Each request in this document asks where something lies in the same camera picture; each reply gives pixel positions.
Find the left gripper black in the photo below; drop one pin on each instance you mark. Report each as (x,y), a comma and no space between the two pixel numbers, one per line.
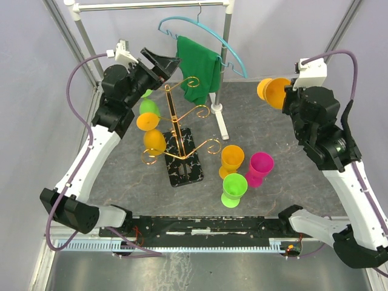
(164,67)

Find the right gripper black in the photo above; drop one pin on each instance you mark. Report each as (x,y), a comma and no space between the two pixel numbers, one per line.
(290,94)

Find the orange wine glass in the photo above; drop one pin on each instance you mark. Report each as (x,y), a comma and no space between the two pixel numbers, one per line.
(271,90)
(153,139)
(232,156)

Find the lime green wine glass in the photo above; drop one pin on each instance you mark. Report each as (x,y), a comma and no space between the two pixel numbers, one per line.
(147,105)

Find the gold wine glass rack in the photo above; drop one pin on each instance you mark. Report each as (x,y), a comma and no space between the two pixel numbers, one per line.
(181,154)

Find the silver white clothes rail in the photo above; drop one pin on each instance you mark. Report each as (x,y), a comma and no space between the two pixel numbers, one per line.
(75,10)

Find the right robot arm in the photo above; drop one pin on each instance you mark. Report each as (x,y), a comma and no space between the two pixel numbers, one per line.
(361,242)

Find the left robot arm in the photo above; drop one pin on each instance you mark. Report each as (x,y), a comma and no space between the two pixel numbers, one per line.
(123,84)

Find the pink wine glass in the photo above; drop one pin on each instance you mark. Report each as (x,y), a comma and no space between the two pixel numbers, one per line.
(260,165)

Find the green cloth on hanger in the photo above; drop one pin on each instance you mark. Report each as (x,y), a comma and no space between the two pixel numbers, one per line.
(201,67)

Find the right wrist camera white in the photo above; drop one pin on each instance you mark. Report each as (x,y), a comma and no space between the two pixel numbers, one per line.
(312,74)

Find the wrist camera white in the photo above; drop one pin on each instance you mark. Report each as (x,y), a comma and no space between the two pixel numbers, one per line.
(121,53)
(312,74)

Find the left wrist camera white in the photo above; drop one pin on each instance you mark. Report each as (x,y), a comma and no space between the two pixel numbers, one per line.
(121,53)

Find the light blue cable duct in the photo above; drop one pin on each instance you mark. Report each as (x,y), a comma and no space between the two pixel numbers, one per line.
(118,246)

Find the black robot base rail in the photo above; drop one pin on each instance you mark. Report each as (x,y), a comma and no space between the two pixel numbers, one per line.
(207,231)

